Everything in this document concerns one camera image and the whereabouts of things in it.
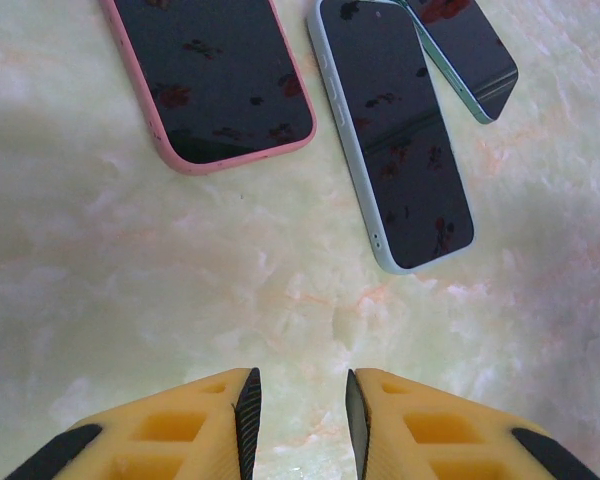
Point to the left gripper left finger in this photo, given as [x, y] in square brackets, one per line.
[155, 440]

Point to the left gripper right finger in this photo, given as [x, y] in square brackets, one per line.
[445, 440]

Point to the pink phone case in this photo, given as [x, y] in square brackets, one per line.
[190, 167]

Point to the light blue phone case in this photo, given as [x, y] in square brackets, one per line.
[333, 107]

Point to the black smartphone pink edge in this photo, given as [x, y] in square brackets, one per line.
[205, 75]

